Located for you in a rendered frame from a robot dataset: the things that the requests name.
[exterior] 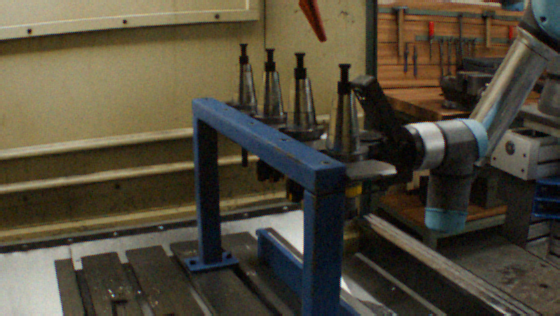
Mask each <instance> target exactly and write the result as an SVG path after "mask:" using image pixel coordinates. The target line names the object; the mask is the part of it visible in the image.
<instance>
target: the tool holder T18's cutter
mask: <svg viewBox="0 0 560 316"><path fill-rule="evenodd" d="M284 177H285V175H284V174H283V173H281V172H280V171H278V170H277V169H275V168H272V167H271V166H269V164H268V163H266V162H265V161H263V160H262V159H260V158H259V160H257V161H256V180H259V182H265V181H266V179H269V183H270V184H271V183H277V182H280V178H282V181H283V179H284Z"/></svg>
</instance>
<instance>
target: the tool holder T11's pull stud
mask: <svg viewBox="0 0 560 316"><path fill-rule="evenodd" d="M338 67H339V69H340V81H337V93H339V94H346V95H350V94H352V81H349V79H348V70H349V69H350V68H351V65H350V64H345V63H339V65H338Z"/></svg>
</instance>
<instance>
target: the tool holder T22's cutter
mask: <svg viewBox="0 0 560 316"><path fill-rule="evenodd" d="M285 183H286V199H289V202H292V203H299V202H301V200H304V191H305V189H306V188H305V187H302V186H301V185H299V184H297V183H296V182H294V181H293V179H291V178H290V177H289V179H286V182H285Z"/></svg>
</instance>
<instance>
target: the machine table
mask: <svg viewBox="0 0 560 316"><path fill-rule="evenodd" d="M263 229H264V230H265V231H267V232H270V233H271V235H273V236H274V237H275V238H276V239H277V240H278V241H280V242H281V243H282V244H283V245H284V246H285V247H286V248H287V249H288V250H290V251H291V252H292V253H293V254H295V255H296V256H297V257H298V258H299V259H300V260H301V261H303V253H302V252H300V251H299V250H298V249H297V248H296V247H295V246H294V245H292V244H291V243H290V242H288V241H287V240H286V239H285V238H283V237H282V236H281V235H280V233H279V232H278V231H277V230H276V229H274V228H273V227H266V228H263ZM221 239H222V253H226V252H230V251H232V254H233V255H234V256H235V258H236V259H237V260H238V261H239V266H236V267H231V268H226V269H220V270H215V271H211V272H207V271H206V272H201V273H196V274H191V273H190V271H189V270H188V268H187V267H186V266H185V264H184V263H183V260H184V259H188V258H194V257H200V254H199V247H198V239H197V240H191V241H185V242H181V241H180V242H174V243H170V250H171V251H172V253H173V255H170V256H168V255H167V253H166V252H165V250H164V248H163V247H162V245H158V246H152V247H148V246H146V247H141V248H136V249H131V250H125V254H126V257H127V260H128V262H129V263H128V262H124V263H121V261H120V258H119V255H118V253H117V251H115V252H110V253H105V254H104V253H100V254H95V255H90V256H88V255H85V256H81V257H80V259H81V265H82V269H76V270H75V267H74V265H73V260H72V257H70V258H65V259H61V260H60V259H56V260H54V261H55V271H56V279H57V281H58V291H59V296H60V301H61V310H62V312H63V316H88V315H89V316H113V315H112V307H111V300H110V299H113V298H112V296H114V299H117V298H119V299H122V298H127V302H126V303H125V302H124V303H123V302H118V303H115V306H116V308H117V316H129V315H131V316H134V315H136V316H159V315H163V314H170V313H174V312H175V313H176V315H177V316H302V307H301V306H302V299H301V298H300V297H299V296H298V295H297V294H296V293H295V292H294V290H293V289H291V288H290V287H289V286H288V285H287V284H286V283H285V282H284V281H283V280H282V279H281V278H280V277H279V276H278V275H277V274H276V273H275V272H274V271H273V270H272V268H271V267H269V266H268V265H267V264H266V263H265V262H264V261H263V260H262V259H261V258H260V257H259V256H258V240H257V239H256V238H255V237H253V235H252V234H251V233H250V232H249V231H243V232H238V233H231V234H225V235H221ZM235 245H236V246H235ZM245 245H247V246H248V249H247V246H245ZM224 248H225V249H224ZM226 248H227V249H226ZM194 250H195V252H194ZM181 252H182V253H181ZM189 252H190V254H189ZM186 253H187V255H186ZM196 253H197V254H196ZM195 254H196V255H195ZM242 255H243V256H242ZM179 256H180V257H179ZM256 256H257V257H256ZM182 257H183V258H182ZM167 258H168V259H167ZM134 261H135V262H134ZM138 262H139V264H138ZM148 262H149V263H150V264H149V263H148ZM176 262H177V263H176ZM134 263H135V264H134ZM136 263H137V265H136ZM140 263H141V264H140ZM132 264H133V265H132ZM157 264H158V265H157ZM177 264H179V265H177ZM151 265H153V267H152V266H151ZM179 266H181V267H179ZM141 267H143V268H141ZM140 268H141V269H140ZM129 269H131V270H130V271H129ZM135 269H136V270H135ZM177 269H178V270H177ZM182 269H183V270H182ZM252 270H258V272H256V273H254V274H255V275H253V273H251V274H246V272H247V271H252ZM97 271H98V272H97ZM139 272H140V273H139ZM92 273H93V275H92ZM96 273H97V274H96ZM100 273H101V274H100ZM124 273H125V274H124ZM135 273H136V274H135ZM181 273H182V274H181ZM202 273H203V274H202ZM244 273H245V274H246V275H245V274H244ZM257 273H259V274H257ZM143 274H144V275H143ZM200 274H201V275H200ZM85 275H86V276H87V277H86V276H85ZM140 275H141V276H140ZM180 275H181V276H180ZM204 275H205V276H204ZM233 275H234V276H233ZM249 275H250V276H249ZM84 276H85V278H84ZM138 276H140V278H138ZM143 276H144V277H143ZM145 276H146V277H145ZM156 276H157V277H156ZM122 277H123V278H122ZM86 278H87V279H86ZM88 278H89V279H91V280H89V279H88ZM143 278H144V279H143ZM149 278H150V280H149ZM189 278H190V279H189ZM196 278H197V279H196ZM212 278H213V279H212ZM107 279H108V280H107ZM142 279H143V280H142ZM200 279H201V280H200ZM211 279H212V280H213V281H212V280H211ZM111 280H112V281H111ZM203 280H204V281H203ZM246 280H247V281H246ZM106 281H107V282H106ZM190 281H191V283H190ZM88 282H90V284H88ZM124 282H126V283H125V285H127V287H125V286H123V283H124ZM214 282H215V283H214ZM222 282H223V283H222ZM96 283H97V284H96ZM102 283H103V284H102ZM109 283H110V284H109ZM127 283H129V284H127ZM178 283H179V284H178ZM195 283H196V284H195ZM197 283H198V284H197ZM234 283H235V284H234ZM249 284H250V285H249ZM91 285H92V286H91ZM107 285H109V286H107ZM131 285H132V286H131ZM190 285H191V286H190ZM213 285H214V286H213ZM113 286H114V287H113ZM121 286H122V287H123V288H122V289H121V288H120V289H119V287H121ZM94 287H96V288H94ZM129 287H133V288H129ZM213 287H214V288H213ZM151 288H152V289H151ZM153 288H156V289H158V290H159V292H158V290H156V289H153ZM127 289H130V290H131V289H133V290H131V291H130V290H127ZM224 289H225V290H224ZM227 289H228V290H227ZM230 289H231V290H233V292H232V291H231V290H230ZM109 290H110V291H109ZM104 291H106V292H104ZM122 291H123V292H125V293H121V292H122ZM129 291H130V293H129ZM132 291H133V292H132ZM139 291H141V292H140V294H139ZM111 292H112V294H111ZM115 292H116V294H115ZM117 292H118V293H117ZM131 292H132V293H131ZM147 292H148V293H147ZM105 293H106V294H105ZM128 293H129V294H128ZM133 293H135V294H136V295H135V294H133ZM156 293H157V294H156ZM221 293H222V294H221ZM223 293H224V294H223ZM113 294H115V295H113ZM118 294H120V297H119V296H118ZM148 294H149V296H148ZM246 294H247V295H246ZM225 295H226V297H225ZM340 295H342V296H343V297H344V298H345V299H346V300H348V302H349V303H350V304H351V305H352V306H353V307H354V308H355V309H357V310H359V311H360V312H362V313H363V314H364V315H365V316H376V315H375V313H373V312H372V311H371V310H370V309H368V308H367V307H366V306H365V305H364V304H362V303H360V302H359V301H358V300H357V299H356V298H355V297H354V296H352V295H351V294H350V293H349V292H348V291H347V290H345V289H343V288H342V287H341V293H340ZM105 296H107V298H105ZM109 296H111V298H109ZM157 297H158V298H157ZM81 298H82V299H81ZM132 298H133V299H132ZM140 298H142V299H140ZM151 298H152V299H151ZM170 298H172V299H170ZM134 299H135V300H134ZM154 301H155V302H158V304H156V303H155V302H154ZM95 302H97V304H95ZM149 302H150V303H149ZM84 303H85V304H84ZM103 303H104V304H103ZM121 303H122V304H121ZM132 303H133V304H132ZM93 305H94V306H93ZM140 305H141V306H140ZM153 305H155V306H153ZM123 307H125V308H124V309H123ZM134 307H137V308H134ZM139 307H140V308H139ZM107 308H108V310H106V309H107ZM141 308H142V309H141ZM136 309H138V310H136ZM86 310H87V311H86ZM103 310H106V312H103ZM150 310H151V311H150ZM83 311H84V312H83ZM133 311H134V312H133ZM140 311H141V313H140ZM142 311H143V312H142ZM83 314H86V315H83ZM221 314H223V315H221Z"/></svg>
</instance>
